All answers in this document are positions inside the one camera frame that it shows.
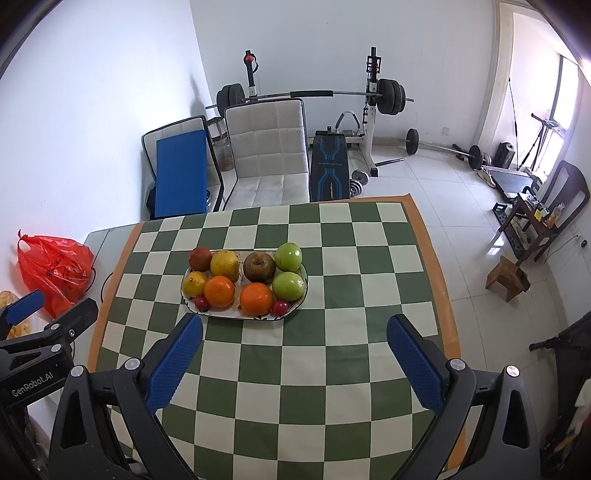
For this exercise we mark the large orange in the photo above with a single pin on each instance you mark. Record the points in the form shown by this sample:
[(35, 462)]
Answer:
[(256, 297)]

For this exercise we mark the black treadmill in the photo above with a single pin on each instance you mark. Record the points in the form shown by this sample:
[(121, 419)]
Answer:
[(510, 184)]

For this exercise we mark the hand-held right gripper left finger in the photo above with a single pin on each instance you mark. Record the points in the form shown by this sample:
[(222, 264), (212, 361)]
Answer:
[(175, 364)]

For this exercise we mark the black speaker box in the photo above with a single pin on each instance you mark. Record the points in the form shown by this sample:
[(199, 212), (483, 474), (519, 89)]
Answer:
[(505, 154)]

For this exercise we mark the red-brown round fruit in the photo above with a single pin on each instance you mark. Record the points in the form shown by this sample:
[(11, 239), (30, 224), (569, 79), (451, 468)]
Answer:
[(201, 258)]

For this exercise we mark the brown apple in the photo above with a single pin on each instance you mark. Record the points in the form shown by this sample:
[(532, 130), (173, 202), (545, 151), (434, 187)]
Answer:
[(259, 266)]

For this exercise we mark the yellow lemon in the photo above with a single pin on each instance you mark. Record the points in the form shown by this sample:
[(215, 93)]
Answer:
[(225, 264), (194, 283)]

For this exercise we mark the dark wooden chair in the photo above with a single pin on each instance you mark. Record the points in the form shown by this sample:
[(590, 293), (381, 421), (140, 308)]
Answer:
[(568, 184)]

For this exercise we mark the black blue sit-up bench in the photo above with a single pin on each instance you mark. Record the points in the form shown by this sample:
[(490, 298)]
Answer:
[(328, 168)]

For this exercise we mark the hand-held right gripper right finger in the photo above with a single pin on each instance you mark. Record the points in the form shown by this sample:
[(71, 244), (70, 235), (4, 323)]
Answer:
[(415, 364)]

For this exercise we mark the blue foam mat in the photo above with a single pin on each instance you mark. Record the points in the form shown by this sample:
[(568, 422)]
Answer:
[(181, 175)]

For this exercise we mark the green apple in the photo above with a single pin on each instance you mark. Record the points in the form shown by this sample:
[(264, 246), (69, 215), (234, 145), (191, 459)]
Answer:
[(288, 256), (288, 286)]

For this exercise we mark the chair with blue cushion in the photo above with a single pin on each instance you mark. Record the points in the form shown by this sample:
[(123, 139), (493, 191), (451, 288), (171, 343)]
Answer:
[(171, 131)]

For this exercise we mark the orange drink bottle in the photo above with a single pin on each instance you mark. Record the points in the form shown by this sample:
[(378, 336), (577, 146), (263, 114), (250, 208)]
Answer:
[(556, 214)]

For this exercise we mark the black exercise machine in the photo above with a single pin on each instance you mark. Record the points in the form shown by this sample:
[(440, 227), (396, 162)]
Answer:
[(577, 350)]

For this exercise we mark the white sneaker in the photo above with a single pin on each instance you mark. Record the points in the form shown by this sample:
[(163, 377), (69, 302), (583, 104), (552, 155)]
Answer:
[(488, 177)]

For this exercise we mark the white tufted chair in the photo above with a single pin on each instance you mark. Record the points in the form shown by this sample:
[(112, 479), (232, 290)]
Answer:
[(268, 147)]

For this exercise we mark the yellow lumpy item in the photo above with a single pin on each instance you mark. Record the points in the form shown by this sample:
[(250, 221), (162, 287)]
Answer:
[(21, 330)]

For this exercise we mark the curl bar with plates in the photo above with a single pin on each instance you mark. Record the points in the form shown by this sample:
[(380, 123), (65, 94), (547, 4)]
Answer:
[(412, 141)]

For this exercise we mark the short black bar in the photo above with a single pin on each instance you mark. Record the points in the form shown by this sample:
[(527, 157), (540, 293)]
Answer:
[(390, 161)]

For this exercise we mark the oval floral plate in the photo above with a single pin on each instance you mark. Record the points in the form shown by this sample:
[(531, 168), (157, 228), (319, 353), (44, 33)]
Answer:
[(236, 308)]

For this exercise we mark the grey ab trainer frame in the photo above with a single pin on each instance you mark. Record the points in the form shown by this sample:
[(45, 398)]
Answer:
[(356, 121)]

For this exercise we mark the yellow lemon lower left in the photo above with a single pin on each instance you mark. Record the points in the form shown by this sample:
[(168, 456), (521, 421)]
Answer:
[(194, 283)]

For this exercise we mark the green white checked tablecloth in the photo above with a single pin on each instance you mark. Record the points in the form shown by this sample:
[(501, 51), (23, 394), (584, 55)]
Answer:
[(346, 277)]

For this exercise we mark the small red fruit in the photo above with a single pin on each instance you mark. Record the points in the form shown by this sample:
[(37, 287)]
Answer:
[(201, 303), (280, 307)]

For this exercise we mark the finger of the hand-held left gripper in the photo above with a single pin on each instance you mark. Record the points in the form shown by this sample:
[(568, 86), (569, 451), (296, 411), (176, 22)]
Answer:
[(76, 318), (25, 304)]

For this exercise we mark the yellow lemon upper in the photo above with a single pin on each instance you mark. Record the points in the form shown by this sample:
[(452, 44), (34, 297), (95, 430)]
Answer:
[(225, 264)]

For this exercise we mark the long barbell black plates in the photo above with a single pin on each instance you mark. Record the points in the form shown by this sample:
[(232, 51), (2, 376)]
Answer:
[(390, 96)]

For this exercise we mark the red plastic bag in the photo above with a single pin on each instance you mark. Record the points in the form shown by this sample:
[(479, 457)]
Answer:
[(55, 272)]

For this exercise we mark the glass jar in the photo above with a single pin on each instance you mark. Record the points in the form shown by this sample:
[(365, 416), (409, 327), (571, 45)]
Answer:
[(225, 152)]

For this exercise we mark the small wooden stool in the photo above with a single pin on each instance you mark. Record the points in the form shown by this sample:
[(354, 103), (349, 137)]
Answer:
[(507, 277)]

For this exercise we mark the black plastic crate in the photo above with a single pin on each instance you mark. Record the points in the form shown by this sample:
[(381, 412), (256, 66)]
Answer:
[(510, 228)]

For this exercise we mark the small orange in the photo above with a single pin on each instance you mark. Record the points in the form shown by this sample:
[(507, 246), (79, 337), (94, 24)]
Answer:
[(219, 291)]

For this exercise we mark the chrome dumbbell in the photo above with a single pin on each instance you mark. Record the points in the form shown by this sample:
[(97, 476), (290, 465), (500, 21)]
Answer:
[(359, 175), (355, 188)]

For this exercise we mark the white barbell rack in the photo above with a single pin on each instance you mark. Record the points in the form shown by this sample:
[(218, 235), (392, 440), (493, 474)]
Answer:
[(371, 138)]

